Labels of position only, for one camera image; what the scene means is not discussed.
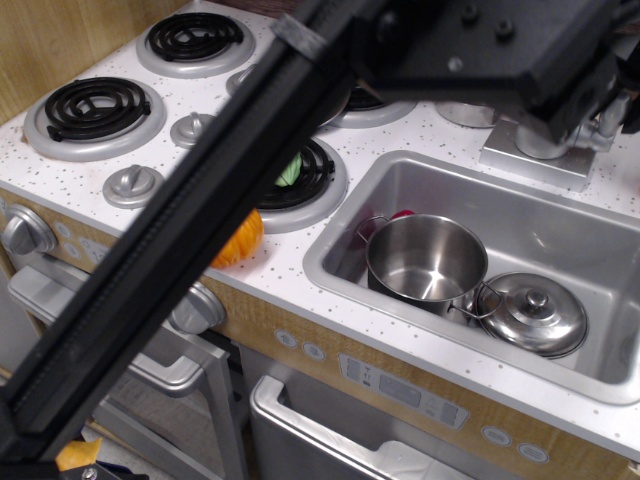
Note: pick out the grey stovetop knob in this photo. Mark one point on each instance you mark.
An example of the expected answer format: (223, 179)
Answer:
(186, 131)
(234, 82)
(132, 187)

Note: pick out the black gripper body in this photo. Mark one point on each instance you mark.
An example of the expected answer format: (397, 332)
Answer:
(622, 39)

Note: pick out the grey plastic sink basin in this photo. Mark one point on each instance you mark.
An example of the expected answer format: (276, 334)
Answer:
(593, 252)

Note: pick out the grey oven knob right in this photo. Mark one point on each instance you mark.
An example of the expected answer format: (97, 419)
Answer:
(198, 311)

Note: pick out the green bitter melon toy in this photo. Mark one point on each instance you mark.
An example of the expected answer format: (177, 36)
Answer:
(291, 172)

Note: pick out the grey dishwasher door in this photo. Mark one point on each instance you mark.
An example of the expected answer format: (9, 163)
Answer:
(305, 429)

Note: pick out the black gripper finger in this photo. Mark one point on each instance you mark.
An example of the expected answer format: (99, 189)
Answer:
(631, 123)

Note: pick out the grey oven knob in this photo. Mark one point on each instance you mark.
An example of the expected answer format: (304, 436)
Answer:
(26, 232)
(198, 311)

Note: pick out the silver faucet with lever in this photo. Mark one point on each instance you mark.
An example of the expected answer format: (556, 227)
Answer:
(518, 150)

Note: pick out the front left black burner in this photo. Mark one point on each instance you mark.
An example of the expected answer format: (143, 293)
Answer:
(94, 119)

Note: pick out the grey oven door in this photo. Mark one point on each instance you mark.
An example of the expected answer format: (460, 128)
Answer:
(176, 407)

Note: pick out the steel saucepan with handle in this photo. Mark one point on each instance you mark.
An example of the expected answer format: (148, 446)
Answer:
(468, 115)

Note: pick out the front right black burner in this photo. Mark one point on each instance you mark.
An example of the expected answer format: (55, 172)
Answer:
(319, 189)

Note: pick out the pink toy in sink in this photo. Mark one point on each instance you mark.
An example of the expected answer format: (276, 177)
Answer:
(402, 214)

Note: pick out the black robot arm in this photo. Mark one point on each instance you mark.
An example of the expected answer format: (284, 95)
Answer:
(548, 64)

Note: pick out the back left black burner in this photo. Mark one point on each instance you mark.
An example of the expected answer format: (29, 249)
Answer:
(195, 45)

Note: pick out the grey oven knob left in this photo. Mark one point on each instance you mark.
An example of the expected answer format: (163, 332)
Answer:
(26, 232)

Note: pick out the steel pot in sink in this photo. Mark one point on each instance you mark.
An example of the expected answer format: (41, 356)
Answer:
(430, 262)

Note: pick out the grey stovetop knob front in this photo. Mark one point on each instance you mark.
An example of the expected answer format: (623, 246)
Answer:
(132, 187)

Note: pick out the orange pumpkin toy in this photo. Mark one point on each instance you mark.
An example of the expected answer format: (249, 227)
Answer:
(243, 243)

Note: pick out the steel lid in sink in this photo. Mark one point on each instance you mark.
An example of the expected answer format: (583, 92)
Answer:
(531, 312)

